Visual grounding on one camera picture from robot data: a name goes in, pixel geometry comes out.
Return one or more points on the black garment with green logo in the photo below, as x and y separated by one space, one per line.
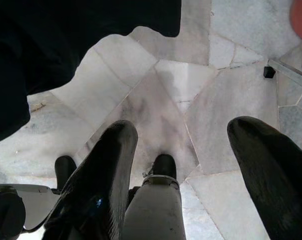
40 50

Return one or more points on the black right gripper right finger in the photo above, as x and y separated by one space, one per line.
278 187

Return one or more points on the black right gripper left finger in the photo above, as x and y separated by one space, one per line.
98 187

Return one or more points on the grey right robot leg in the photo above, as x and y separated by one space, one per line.
153 212

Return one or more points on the chrome clothes rack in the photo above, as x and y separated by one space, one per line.
291 71

